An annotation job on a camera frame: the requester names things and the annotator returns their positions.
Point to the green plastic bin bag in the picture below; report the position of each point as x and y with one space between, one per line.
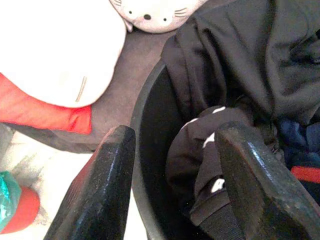
7 197

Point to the red waste bin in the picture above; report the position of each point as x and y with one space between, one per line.
25 210

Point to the black garment red stripe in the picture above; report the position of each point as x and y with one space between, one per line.
307 173

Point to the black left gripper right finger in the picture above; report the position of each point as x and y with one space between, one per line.
262 195

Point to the black laundry basket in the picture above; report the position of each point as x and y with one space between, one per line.
155 112

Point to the black garment white print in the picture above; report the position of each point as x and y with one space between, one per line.
195 155

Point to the white seal plush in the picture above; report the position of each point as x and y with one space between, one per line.
155 22

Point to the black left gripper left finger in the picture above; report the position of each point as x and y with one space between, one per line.
100 195

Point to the white pillow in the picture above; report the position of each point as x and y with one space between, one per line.
62 50

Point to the large plain black garment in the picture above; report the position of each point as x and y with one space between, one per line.
250 55

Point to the navy blue garment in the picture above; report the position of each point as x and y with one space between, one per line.
300 145

